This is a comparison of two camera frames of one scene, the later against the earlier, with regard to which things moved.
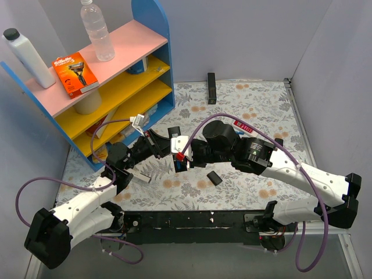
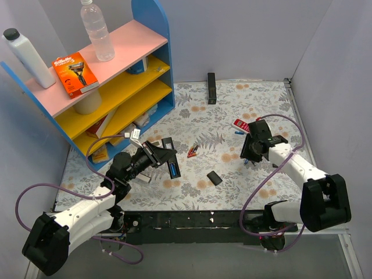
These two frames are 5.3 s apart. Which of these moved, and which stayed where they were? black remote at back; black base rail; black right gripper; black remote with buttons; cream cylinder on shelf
Moved: black remote with buttons; black right gripper
Stayed: black remote at back; cream cylinder on shelf; black base rail
